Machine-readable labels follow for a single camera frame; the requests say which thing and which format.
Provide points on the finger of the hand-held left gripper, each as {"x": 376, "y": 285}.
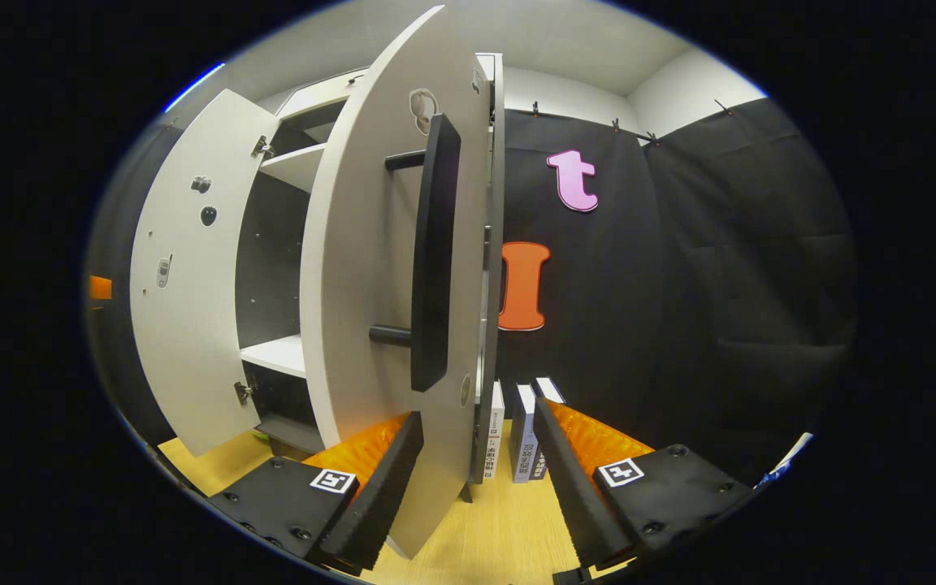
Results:
{"x": 100, "y": 288}

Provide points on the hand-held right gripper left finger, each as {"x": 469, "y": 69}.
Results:
{"x": 383, "y": 496}

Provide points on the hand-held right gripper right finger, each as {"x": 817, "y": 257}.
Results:
{"x": 574, "y": 496}

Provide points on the white cabinet door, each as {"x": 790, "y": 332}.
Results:
{"x": 354, "y": 268}
{"x": 192, "y": 325}

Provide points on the white and grey cabinet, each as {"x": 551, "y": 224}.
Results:
{"x": 273, "y": 260}

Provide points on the white cabinet shelf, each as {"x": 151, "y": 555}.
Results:
{"x": 277, "y": 355}
{"x": 297, "y": 166}

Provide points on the black backdrop cloth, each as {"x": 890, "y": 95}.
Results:
{"x": 720, "y": 284}

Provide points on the white cabinet flap panel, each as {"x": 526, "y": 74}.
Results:
{"x": 314, "y": 93}

